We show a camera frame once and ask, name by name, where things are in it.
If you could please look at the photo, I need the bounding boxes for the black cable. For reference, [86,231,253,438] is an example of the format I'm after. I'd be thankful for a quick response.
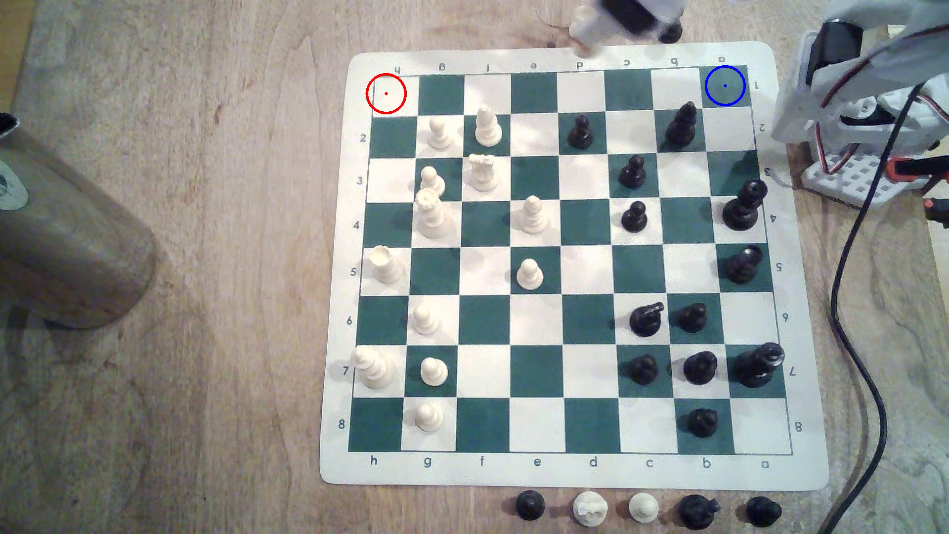
[824,83,928,534]

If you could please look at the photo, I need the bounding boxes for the green and white chess mat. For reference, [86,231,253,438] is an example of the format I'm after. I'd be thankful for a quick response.
[319,41,830,492]

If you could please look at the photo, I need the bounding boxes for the white perforated base plate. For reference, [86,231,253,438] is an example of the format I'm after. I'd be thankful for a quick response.
[801,144,928,209]

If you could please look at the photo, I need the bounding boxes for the white crowned chess piece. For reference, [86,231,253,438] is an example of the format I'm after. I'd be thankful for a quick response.
[467,153,499,193]

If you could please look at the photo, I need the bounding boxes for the tall white chess queen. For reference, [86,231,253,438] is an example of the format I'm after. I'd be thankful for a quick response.
[414,187,451,239]

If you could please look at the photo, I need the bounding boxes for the orange and black clamp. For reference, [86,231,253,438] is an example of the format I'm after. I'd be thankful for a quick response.
[884,156,949,182]

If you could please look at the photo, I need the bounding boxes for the wooden cylinder post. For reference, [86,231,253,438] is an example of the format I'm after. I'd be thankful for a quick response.
[0,111,158,331]

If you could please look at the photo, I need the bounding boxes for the black chess knight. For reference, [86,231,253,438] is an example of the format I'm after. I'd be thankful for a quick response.
[679,494,722,531]
[629,302,665,338]

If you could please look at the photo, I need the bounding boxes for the white chess bishop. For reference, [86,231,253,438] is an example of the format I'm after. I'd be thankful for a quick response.
[474,106,504,148]
[351,346,396,391]

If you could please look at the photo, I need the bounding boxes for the tall black chess king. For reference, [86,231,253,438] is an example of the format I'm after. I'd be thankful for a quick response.
[734,342,786,389]

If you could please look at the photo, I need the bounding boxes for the white chess knight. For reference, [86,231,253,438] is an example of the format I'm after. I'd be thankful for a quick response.
[572,491,609,528]

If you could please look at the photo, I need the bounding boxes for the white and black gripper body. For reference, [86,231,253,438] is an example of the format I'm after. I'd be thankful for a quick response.
[602,0,685,37]

